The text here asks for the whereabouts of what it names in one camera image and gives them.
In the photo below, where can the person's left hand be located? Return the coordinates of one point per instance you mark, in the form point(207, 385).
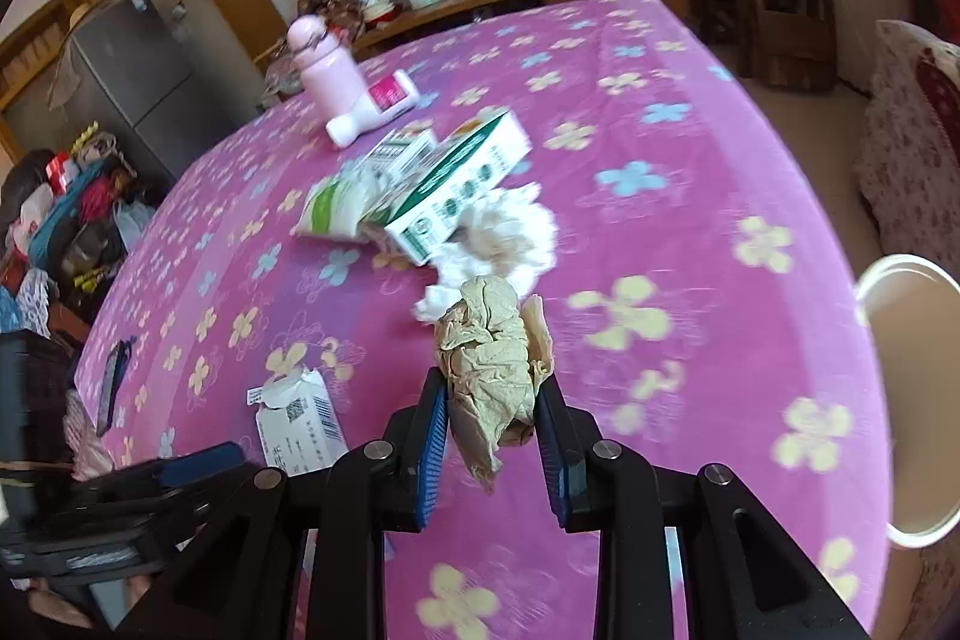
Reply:
point(75, 606)

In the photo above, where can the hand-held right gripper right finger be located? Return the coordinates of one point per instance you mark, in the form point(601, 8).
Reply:
point(555, 452)

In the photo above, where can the dark cloth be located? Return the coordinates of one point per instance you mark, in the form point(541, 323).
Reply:
point(34, 392)

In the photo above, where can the small printed white carton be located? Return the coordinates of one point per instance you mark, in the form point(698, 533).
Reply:
point(397, 153)

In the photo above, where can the pink cloth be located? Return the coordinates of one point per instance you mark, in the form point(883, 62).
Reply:
point(86, 445)

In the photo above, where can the green white milk carton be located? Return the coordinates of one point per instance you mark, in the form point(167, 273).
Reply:
point(465, 175)

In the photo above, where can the floral covered sofa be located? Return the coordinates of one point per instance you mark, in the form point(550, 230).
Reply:
point(892, 160)

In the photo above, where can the brown paper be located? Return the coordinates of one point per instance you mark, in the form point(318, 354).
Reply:
point(487, 355)

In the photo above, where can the white plastic bag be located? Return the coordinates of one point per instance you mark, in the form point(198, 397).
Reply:
point(136, 224)

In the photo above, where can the grey refrigerator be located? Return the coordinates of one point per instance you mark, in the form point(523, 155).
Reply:
point(135, 85)

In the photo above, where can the blue bag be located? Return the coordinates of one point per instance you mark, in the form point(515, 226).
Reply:
point(71, 205)

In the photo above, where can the pink thermos bottle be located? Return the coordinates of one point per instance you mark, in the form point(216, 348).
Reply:
point(330, 78)

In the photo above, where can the small white tissue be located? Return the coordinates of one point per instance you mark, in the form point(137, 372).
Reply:
point(431, 304)

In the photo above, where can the wooden shelf frame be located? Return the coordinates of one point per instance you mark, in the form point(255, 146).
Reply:
point(30, 48)

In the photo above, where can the clear plastic bag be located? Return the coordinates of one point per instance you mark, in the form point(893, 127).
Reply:
point(281, 76)

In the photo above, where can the green white pouch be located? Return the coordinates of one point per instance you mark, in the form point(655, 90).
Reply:
point(330, 209)

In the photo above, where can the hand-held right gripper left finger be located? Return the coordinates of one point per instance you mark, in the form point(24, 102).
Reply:
point(433, 452)

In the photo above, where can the red white pot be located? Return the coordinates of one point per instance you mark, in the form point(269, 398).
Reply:
point(380, 10)

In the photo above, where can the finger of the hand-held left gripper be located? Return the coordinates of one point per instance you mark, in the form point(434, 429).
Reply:
point(135, 512)
point(202, 464)

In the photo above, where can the red white box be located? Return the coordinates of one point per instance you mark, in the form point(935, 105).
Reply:
point(61, 169)

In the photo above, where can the large white tissue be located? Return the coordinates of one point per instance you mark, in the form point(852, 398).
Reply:
point(510, 235)

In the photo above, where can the white medicine box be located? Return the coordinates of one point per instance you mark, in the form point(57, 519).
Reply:
point(300, 415)

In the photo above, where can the white pink plastic bucket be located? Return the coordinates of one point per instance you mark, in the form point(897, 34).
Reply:
point(922, 385)

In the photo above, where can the white bottle with pink label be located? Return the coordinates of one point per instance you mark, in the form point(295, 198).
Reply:
point(375, 108)

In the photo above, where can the black smartphone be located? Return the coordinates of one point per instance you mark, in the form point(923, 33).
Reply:
point(112, 385)

